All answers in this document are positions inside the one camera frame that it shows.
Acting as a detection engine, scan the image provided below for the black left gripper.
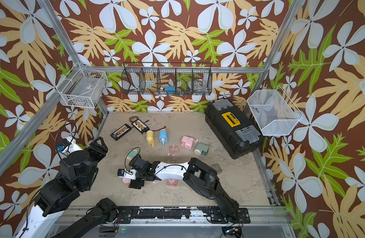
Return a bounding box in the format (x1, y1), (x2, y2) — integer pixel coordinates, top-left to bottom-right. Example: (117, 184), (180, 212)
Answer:
(84, 136), (109, 187)

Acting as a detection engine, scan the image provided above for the green pencil sharpener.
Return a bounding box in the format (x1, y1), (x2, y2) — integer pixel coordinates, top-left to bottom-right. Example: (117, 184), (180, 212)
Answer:
(194, 143), (209, 156)
(125, 147), (140, 166)

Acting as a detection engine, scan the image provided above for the clear red tray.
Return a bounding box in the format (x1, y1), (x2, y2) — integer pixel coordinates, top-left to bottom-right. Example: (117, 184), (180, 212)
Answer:
(166, 178), (179, 187)

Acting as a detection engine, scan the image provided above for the yellow pencil sharpener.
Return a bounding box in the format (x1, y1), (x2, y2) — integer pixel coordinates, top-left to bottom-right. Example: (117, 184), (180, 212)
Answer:
(146, 130), (155, 147)

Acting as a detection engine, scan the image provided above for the blue pencil sharpener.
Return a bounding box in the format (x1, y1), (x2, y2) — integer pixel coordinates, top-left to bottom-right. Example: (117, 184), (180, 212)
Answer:
(159, 129), (168, 147)

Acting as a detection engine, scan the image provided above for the clear green tray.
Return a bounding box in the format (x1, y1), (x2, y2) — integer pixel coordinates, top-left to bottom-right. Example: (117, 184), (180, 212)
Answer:
(211, 163), (223, 175)

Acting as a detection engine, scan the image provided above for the pink pencil sharpener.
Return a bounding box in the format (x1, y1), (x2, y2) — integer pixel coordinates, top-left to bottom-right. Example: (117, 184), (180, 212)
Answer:
(181, 136), (198, 150)
(122, 178), (132, 185)

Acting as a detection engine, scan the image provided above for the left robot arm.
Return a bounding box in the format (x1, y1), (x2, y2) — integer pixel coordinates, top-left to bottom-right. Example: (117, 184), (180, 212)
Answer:
(17, 137), (118, 238)

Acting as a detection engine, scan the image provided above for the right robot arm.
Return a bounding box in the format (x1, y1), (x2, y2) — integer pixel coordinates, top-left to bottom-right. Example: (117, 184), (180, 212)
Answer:
(118, 155), (249, 224)

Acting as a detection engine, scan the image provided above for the clear pink tray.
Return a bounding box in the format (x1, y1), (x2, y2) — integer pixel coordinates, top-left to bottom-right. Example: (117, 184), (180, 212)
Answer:
(169, 145), (179, 157)

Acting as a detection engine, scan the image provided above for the black charging board right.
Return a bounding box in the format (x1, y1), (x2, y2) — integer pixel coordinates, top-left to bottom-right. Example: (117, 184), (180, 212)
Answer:
(131, 119), (149, 134)

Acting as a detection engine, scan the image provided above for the black charging board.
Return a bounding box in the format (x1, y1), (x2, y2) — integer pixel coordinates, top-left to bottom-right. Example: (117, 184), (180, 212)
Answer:
(131, 119), (149, 134)
(110, 124), (132, 141)

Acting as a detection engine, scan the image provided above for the black charging board left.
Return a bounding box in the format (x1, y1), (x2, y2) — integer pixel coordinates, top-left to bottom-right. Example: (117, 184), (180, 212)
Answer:
(110, 124), (132, 141)

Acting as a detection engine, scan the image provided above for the black yellow-latch toolbox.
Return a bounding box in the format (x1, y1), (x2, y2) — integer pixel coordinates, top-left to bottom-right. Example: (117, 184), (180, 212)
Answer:
(204, 99), (264, 159)

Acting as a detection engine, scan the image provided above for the white mesh basket right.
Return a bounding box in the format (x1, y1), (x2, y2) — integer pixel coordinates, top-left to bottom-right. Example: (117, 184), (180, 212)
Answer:
(247, 87), (303, 137)

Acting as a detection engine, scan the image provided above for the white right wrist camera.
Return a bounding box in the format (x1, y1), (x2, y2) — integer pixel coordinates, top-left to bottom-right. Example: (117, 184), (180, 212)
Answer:
(117, 169), (134, 179)

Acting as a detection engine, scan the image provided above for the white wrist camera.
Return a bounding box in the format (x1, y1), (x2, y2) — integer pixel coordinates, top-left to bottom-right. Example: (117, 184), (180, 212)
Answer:
(117, 169), (134, 179)
(56, 136), (82, 156)

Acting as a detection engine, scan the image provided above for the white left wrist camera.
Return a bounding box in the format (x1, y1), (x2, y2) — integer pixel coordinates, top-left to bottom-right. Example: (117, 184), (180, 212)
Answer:
(56, 136), (82, 156)

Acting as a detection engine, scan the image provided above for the white wire basket left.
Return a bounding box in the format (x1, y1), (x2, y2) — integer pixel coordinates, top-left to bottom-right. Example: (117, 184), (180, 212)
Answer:
(57, 63), (108, 109)

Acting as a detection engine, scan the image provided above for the black wire basket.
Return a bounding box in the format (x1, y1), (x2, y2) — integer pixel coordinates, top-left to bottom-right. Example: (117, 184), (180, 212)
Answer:
(121, 62), (213, 96)

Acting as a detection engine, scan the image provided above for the aluminium frame back bar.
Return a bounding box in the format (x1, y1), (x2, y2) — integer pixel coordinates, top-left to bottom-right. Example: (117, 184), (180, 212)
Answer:
(81, 66), (265, 74)

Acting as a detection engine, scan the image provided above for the aluminium frame post left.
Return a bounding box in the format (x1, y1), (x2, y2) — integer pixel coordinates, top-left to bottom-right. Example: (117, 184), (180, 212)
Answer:
(38, 1), (108, 115)

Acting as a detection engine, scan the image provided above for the aluminium frame post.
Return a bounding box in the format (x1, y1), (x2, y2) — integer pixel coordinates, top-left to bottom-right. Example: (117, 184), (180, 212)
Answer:
(38, 1), (108, 115)
(243, 0), (305, 117)

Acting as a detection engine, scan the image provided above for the aluminium frame post right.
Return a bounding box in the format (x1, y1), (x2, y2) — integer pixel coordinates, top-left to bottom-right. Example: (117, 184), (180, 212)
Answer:
(243, 0), (305, 117)

